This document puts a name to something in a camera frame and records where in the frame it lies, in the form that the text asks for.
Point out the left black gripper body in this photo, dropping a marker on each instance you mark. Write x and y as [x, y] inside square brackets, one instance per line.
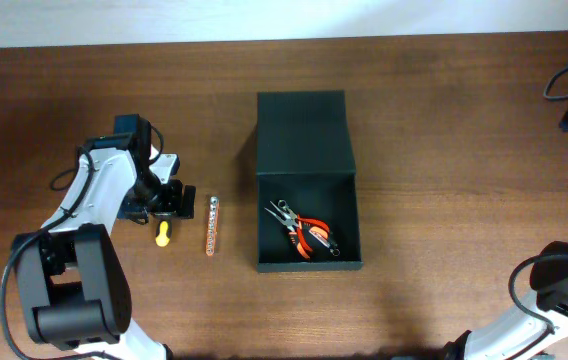
[157, 198]

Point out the orange black long-nose pliers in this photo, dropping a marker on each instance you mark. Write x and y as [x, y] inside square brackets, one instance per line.
[294, 232]

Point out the black gift box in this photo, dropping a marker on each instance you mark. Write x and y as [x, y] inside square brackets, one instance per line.
[305, 168]

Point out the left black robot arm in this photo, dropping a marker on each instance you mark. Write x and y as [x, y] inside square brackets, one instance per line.
[72, 288]

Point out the small red handled pliers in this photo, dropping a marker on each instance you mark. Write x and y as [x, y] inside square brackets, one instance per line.
[319, 227]

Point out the orange socket bit rail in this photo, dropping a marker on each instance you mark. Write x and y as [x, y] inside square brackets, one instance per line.
[213, 216]

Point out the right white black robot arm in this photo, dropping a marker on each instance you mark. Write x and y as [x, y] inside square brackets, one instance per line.
[538, 318]

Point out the yellow black screwdriver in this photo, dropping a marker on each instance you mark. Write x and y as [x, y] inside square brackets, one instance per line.
[163, 229]

